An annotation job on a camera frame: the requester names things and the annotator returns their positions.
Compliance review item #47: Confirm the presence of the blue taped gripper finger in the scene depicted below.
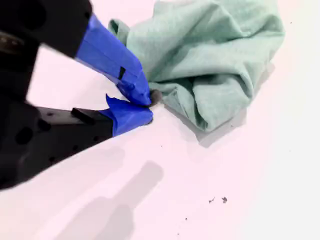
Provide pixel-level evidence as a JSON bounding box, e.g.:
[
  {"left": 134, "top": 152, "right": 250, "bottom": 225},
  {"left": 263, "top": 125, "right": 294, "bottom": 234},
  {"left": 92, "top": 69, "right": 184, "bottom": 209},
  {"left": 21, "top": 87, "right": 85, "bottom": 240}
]
[
  {"left": 37, "top": 93, "right": 154, "bottom": 166},
  {"left": 21, "top": 0, "right": 163, "bottom": 108}
]

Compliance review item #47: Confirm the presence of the pale green T-shirt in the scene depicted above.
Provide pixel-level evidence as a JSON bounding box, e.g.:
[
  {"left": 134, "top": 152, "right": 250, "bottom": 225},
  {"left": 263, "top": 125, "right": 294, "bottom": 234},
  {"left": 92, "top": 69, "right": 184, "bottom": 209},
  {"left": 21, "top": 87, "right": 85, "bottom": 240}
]
[{"left": 107, "top": 0, "right": 286, "bottom": 133}]

